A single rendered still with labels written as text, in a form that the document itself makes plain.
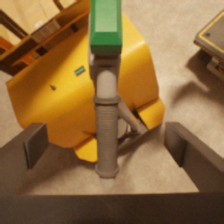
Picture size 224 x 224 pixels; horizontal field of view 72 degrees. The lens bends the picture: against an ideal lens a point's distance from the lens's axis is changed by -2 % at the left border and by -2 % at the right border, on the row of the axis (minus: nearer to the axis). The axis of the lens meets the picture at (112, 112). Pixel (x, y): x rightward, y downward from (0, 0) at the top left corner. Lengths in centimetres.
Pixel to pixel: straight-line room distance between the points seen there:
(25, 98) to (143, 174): 117
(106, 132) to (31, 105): 75
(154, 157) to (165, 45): 117
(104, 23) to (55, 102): 71
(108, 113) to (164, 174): 139
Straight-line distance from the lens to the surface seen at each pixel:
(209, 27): 165
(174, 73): 174
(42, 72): 98
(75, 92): 84
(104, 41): 19
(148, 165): 157
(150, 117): 124
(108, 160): 25
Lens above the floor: 156
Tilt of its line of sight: 71 degrees down
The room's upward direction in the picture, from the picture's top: 50 degrees counter-clockwise
